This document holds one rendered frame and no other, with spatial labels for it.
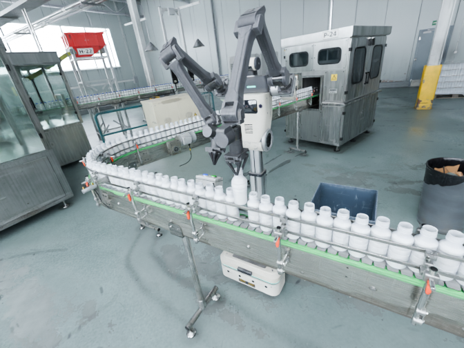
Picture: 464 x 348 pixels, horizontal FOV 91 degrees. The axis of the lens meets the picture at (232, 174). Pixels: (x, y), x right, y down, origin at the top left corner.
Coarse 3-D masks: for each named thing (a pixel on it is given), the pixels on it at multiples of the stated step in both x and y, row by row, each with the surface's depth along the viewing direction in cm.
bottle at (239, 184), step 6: (234, 168) 98; (240, 168) 98; (240, 174) 96; (234, 180) 97; (240, 180) 96; (246, 180) 98; (234, 186) 97; (240, 186) 97; (246, 186) 100; (234, 192) 100; (240, 192) 98; (246, 192) 101; (234, 198) 101; (240, 198) 99; (246, 198) 102; (240, 204) 101
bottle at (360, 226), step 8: (360, 216) 80; (368, 216) 77; (352, 224) 81; (360, 224) 77; (360, 232) 77; (368, 232) 77; (352, 240) 81; (360, 240) 79; (368, 240) 79; (360, 248) 80; (360, 256) 82
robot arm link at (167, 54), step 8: (176, 40) 116; (168, 48) 109; (160, 56) 111; (168, 56) 110; (176, 56) 111; (184, 56) 121; (184, 64) 125; (192, 64) 126; (200, 72) 133; (208, 72) 139; (200, 80) 144; (208, 80) 140; (216, 80) 141; (208, 88) 145
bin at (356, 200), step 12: (324, 192) 146; (336, 192) 142; (348, 192) 138; (360, 192) 134; (372, 192) 131; (324, 204) 150; (336, 204) 145; (348, 204) 141; (360, 204) 137; (372, 204) 134; (336, 216) 115; (372, 216) 131
